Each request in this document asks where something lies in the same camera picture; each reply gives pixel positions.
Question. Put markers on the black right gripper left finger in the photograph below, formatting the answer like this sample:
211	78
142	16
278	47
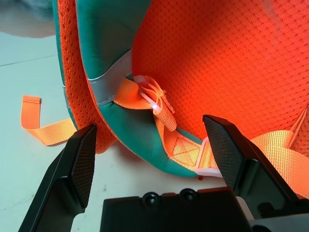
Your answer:
60	193

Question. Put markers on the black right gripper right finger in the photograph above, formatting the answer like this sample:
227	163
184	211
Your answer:
227	154

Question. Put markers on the teal and orange backpack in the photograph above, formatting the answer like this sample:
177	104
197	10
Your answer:
217	60

